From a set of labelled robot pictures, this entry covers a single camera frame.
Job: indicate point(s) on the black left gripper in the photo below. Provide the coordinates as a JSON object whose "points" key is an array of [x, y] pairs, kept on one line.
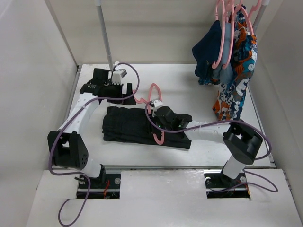
{"points": [[129, 101]]}

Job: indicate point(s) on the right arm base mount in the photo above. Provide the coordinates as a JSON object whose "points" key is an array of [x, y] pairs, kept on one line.
{"points": [[219, 186]]}

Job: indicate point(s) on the pink hanger with patterned garment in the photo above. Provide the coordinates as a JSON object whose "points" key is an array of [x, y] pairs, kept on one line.
{"points": [[247, 15]]}

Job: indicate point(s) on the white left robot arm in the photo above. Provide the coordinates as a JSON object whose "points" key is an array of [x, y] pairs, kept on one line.
{"points": [[66, 145]]}

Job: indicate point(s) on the pink hanger with navy garment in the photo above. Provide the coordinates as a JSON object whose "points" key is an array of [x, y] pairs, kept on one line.
{"points": [[229, 6]]}

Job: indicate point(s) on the silver rack right pole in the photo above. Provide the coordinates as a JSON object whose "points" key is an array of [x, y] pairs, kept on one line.
{"points": [[261, 6]]}

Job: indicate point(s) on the metal rail strip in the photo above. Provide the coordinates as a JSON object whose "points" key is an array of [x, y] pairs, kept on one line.
{"points": [[272, 166]]}

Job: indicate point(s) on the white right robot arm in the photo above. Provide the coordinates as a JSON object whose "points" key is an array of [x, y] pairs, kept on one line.
{"points": [[242, 141]]}

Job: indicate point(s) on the patterned orange teal garment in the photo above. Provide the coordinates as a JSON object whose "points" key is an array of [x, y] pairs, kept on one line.
{"points": [[235, 69]]}

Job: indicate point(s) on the silver rack pole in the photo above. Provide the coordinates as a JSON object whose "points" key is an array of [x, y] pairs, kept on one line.
{"points": [[261, 6], [98, 4]]}

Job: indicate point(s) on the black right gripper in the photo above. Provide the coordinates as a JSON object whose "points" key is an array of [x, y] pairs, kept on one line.
{"points": [[155, 117]]}

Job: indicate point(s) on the navy blue hanging garment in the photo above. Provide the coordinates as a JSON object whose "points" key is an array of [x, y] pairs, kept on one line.
{"points": [[206, 52]]}

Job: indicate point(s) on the silver rack left pole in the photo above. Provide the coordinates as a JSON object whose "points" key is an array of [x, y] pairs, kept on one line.
{"points": [[98, 4]]}

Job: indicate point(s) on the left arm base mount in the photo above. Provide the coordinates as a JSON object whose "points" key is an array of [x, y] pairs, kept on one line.
{"points": [[109, 189]]}

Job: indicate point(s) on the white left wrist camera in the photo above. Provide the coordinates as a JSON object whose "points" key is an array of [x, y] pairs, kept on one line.
{"points": [[117, 76]]}

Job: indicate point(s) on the black trousers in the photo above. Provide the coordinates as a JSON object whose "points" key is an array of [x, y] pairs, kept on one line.
{"points": [[127, 125]]}

